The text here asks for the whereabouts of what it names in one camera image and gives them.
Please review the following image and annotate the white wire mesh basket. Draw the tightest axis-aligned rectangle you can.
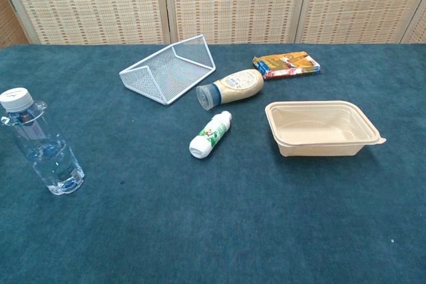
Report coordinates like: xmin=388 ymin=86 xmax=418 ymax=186
xmin=118 ymin=34 xmax=216 ymax=106

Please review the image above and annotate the yellow colourful snack packet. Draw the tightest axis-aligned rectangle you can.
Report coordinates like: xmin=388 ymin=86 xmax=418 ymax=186
xmin=252 ymin=51 xmax=323 ymax=81

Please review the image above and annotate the small white green bottle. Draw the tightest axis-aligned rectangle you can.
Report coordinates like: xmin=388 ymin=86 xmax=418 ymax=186
xmin=188 ymin=110 xmax=233 ymax=159

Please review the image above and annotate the beige plastic food container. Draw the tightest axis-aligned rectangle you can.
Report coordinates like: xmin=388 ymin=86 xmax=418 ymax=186
xmin=264 ymin=100 xmax=387 ymax=158

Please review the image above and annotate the transparent plastic water bottle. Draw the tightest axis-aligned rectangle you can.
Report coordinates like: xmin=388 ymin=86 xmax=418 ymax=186
xmin=0 ymin=86 xmax=85 ymax=196

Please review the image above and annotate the teal felt table cloth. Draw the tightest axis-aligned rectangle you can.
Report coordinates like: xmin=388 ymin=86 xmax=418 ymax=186
xmin=0 ymin=43 xmax=426 ymax=284

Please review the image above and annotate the beige sauce squeeze bottle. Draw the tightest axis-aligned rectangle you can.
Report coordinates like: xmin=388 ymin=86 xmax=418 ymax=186
xmin=195 ymin=68 xmax=264 ymax=111

